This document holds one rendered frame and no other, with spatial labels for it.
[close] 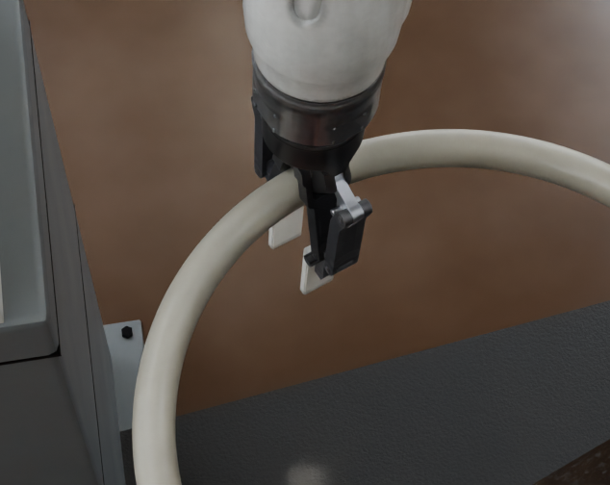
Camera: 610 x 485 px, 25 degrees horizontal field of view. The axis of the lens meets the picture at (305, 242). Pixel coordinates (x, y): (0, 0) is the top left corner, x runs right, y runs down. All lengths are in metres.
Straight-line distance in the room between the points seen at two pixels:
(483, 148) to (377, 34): 0.26
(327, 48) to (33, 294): 0.47
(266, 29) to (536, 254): 1.39
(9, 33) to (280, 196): 0.46
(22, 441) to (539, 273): 1.02
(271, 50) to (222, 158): 1.42
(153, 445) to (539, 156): 0.38
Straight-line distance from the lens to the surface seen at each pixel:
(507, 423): 2.05
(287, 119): 0.94
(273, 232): 1.17
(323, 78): 0.89
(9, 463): 1.46
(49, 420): 1.39
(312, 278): 1.16
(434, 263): 2.19
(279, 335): 2.11
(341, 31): 0.85
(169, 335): 1.00
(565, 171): 1.11
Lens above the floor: 1.85
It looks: 57 degrees down
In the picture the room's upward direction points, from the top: straight up
